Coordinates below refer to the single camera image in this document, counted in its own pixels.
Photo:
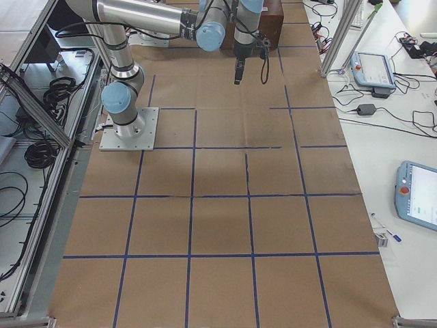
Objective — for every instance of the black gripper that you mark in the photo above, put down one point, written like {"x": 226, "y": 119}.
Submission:
{"x": 242, "y": 50}

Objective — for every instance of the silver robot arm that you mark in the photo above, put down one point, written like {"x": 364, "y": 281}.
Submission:
{"x": 205, "y": 26}

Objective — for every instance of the dark wooden drawer cabinet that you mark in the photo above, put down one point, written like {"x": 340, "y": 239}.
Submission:
{"x": 270, "y": 25}

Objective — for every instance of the far teach pendant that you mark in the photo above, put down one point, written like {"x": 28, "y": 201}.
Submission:
{"x": 372, "y": 70}

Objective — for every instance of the teach pendant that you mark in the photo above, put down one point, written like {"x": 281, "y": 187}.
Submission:
{"x": 372, "y": 70}
{"x": 415, "y": 194}

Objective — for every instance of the black power adapter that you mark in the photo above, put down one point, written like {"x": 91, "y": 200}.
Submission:
{"x": 366, "y": 109}

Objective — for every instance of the white blue pen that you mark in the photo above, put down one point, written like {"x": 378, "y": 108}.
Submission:
{"x": 375, "y": 219}

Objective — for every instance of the near teach pendant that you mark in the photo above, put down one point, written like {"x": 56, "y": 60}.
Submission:
{"x": 415, "y": 194}

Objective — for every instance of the small grey binder clip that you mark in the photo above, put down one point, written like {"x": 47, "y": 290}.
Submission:
{"x": 381, "y": 239}

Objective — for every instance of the aluminium frame post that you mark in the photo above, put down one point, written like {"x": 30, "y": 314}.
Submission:
{"x": 346, "y": 19}

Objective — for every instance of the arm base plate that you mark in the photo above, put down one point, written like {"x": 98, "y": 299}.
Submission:
{"x": 140, "y": 135}

